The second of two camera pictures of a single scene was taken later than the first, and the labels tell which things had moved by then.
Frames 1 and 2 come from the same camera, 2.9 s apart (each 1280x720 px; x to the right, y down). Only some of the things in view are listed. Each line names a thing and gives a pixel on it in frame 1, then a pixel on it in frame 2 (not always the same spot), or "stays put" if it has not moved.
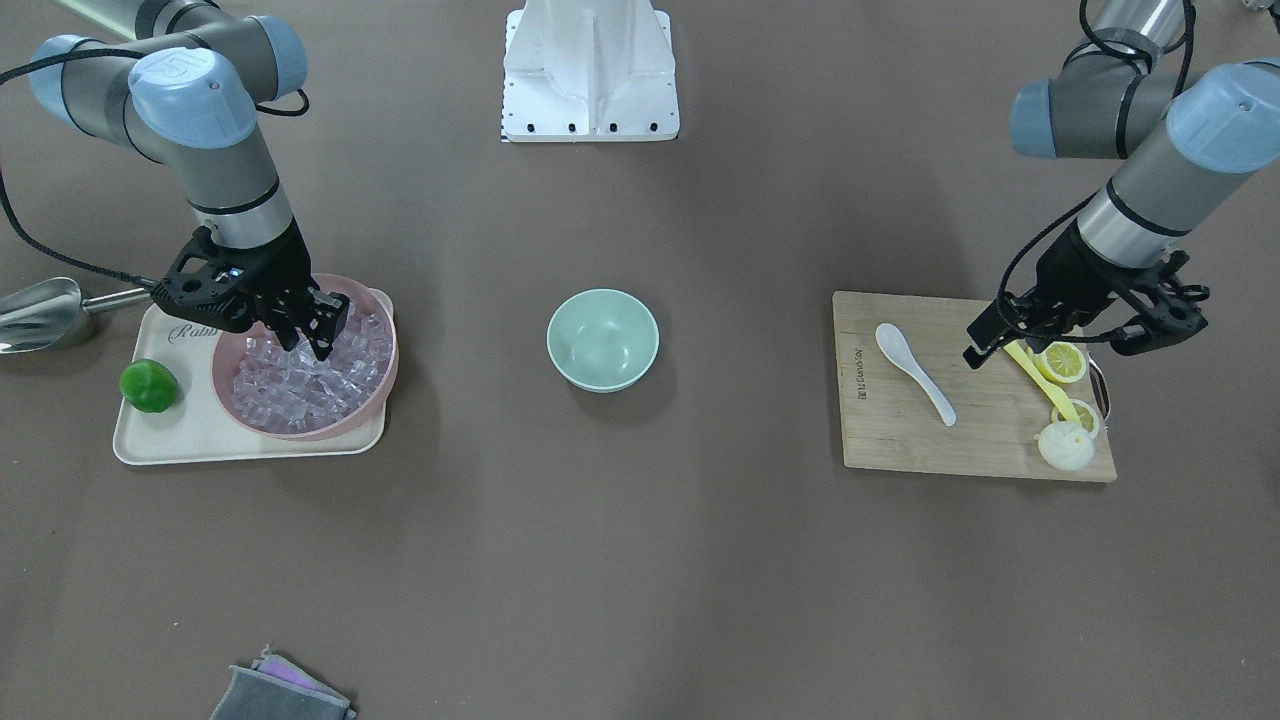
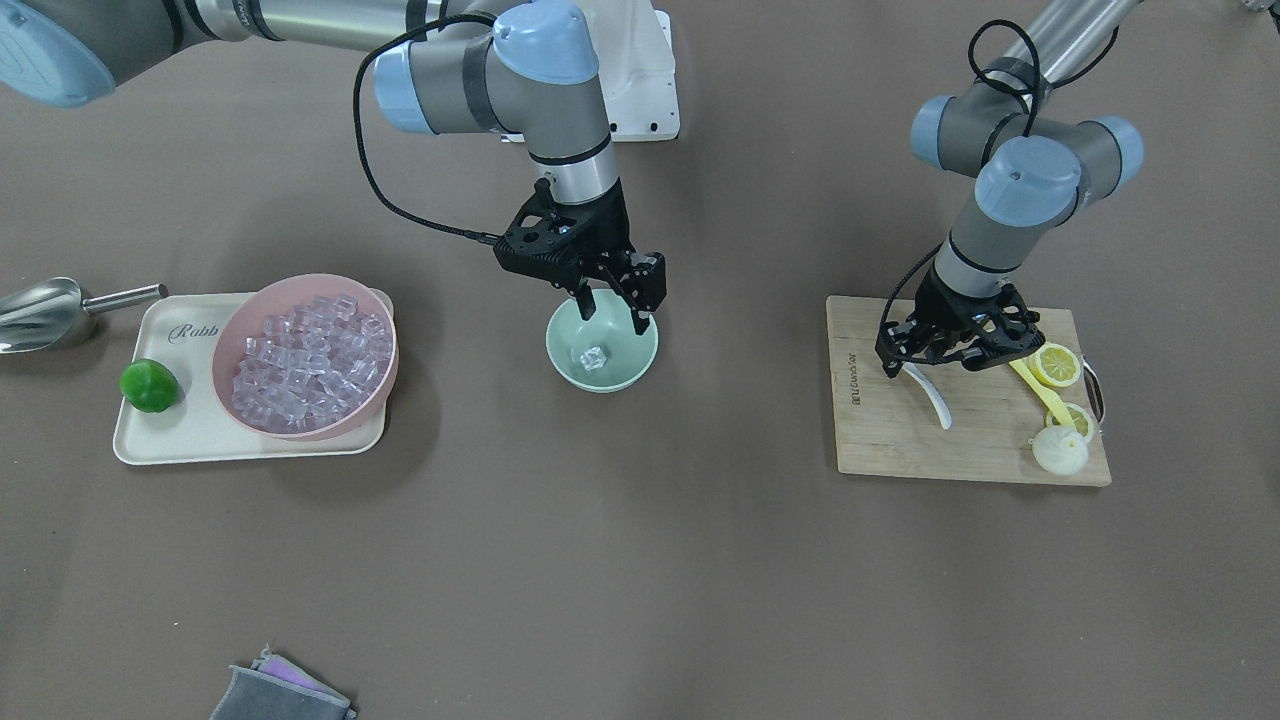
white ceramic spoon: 897,348 stays put
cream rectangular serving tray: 195,428 stays put
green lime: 148,385 stays put
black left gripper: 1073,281 → 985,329
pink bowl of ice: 292,394 stays put
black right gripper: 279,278 → 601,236
